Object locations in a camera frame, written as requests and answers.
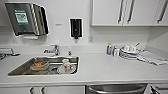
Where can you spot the stainless steel dishwasher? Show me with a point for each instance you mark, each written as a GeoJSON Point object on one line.
{"type": "Point", "coordinates": [113, 90]}

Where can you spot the white drawer unit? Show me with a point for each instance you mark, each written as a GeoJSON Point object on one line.
{"type": "Point", "coordinates": [164, 89]}

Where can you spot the stack of white dishes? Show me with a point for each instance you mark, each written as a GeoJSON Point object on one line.
{"type": "Point", "coordinates": [151, 57]}

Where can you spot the small white bottle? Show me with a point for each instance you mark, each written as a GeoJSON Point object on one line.
{"type": "Point", "coordinates": [115, 52]}

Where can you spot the blue dish soap bottle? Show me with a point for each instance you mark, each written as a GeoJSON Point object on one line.
{"type": "Point", "coordinates": [109, 49]}

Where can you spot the white patterned bowl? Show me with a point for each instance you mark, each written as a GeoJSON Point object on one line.
{"type": "Point", "coordinates": [72, 70]}

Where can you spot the white mug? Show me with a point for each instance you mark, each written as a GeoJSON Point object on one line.
{"type": "Point", "coordinates": [66, 63]}

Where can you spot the small chrome soap pump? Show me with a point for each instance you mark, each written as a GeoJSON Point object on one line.
{"type": "Point", "coordinates": [69, 53]}

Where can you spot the black soap dispenser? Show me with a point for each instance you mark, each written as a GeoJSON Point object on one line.
{"type": "Point", "coordinates": [76, 28]}

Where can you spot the chrome sink faucet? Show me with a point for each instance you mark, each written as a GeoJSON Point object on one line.
{"type": "Point", "coordinates": [53, 51]}

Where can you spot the grey bowl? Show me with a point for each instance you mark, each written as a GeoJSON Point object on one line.
{"type": "Point", "coordinates": [38, 69]}

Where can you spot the orange sponge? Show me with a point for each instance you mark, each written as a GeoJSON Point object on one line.
{"type": "Point", "coordinates": [39, 63]}

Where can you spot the white base cabinet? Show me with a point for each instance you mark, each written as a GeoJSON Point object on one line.
{"type": "Point", "coordinates": [20, 90]}

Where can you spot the steel kitchen sink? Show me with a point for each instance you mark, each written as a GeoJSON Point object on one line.
{"type": "Point", "coordinates": [16, 71]}

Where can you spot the grey paper towel dispenser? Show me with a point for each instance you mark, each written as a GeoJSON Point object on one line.
{"type": "Point", "coordinates": [26, 18]}

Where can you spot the white three-door wall cabinet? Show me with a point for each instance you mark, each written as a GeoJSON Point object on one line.
{"type": "Point", "coordinates": [133, 11]}

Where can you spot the white wall outlet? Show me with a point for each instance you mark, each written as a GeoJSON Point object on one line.
{"type": "Point", "coordinates": [90, 39]}

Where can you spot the small grey wall label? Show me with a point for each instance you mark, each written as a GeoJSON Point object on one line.
{"type": "Point", "coordinates": [58, 24]}

